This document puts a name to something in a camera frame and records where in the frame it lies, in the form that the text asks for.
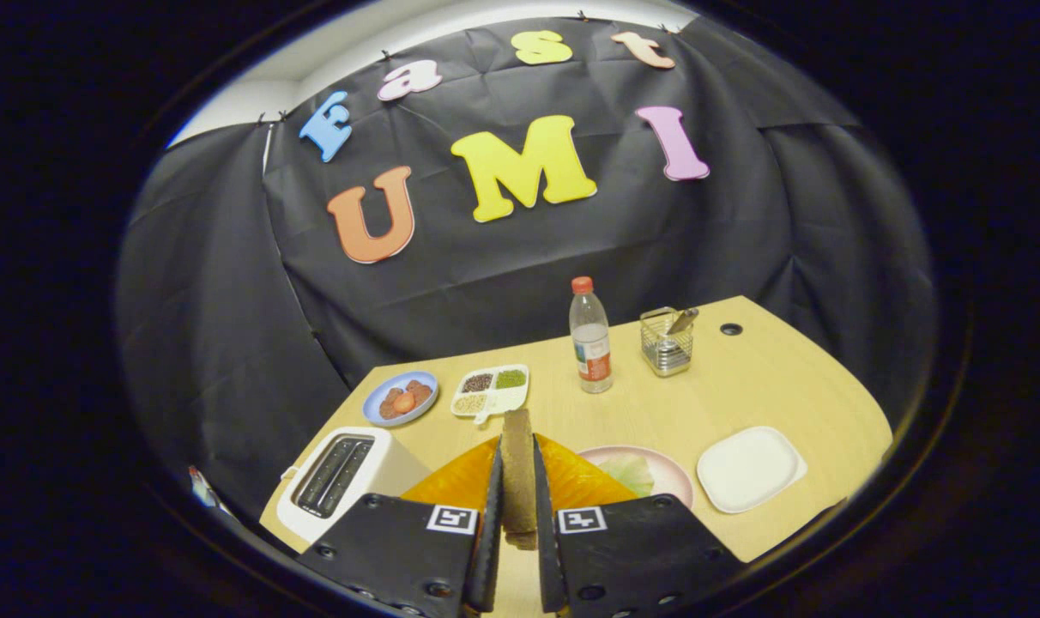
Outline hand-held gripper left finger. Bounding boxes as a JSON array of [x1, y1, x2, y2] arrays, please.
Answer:
[[297, 436, 504, 618]]

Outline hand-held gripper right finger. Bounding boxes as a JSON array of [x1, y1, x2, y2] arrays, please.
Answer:
[[533, 433, 744, 618]]

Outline green lettuce leaf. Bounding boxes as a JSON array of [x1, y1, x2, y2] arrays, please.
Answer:
[[602, 453, 656, 499]]

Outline dark brown bread slice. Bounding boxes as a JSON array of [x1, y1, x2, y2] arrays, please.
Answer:
[[500, 409, 540, 551]]

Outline pink plate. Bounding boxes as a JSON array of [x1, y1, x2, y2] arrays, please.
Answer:
[[577, 445, 695, 509]]

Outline white toaster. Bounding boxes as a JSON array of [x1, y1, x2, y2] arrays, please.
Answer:
[[276, 427, 431, 543]]

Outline white square plate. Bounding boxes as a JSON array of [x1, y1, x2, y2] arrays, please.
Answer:
[[696, 426, 808, 515]]

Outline blue plate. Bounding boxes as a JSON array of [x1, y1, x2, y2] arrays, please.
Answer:
[[362, 371, 440, 427]]

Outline red meat and tomato slices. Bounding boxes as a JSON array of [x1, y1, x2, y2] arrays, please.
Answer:
[[378, 379, 433, 420]]

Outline white divided tray with grains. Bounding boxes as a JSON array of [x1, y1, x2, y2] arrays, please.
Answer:
[[450, 364, 530, 426]]

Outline clear bottle with red cap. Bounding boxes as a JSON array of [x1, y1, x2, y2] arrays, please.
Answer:
[[569, 276, 614, 394]]

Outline metal wire basket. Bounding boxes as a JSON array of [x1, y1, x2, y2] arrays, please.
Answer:
[[639, 306, 694, 378]]

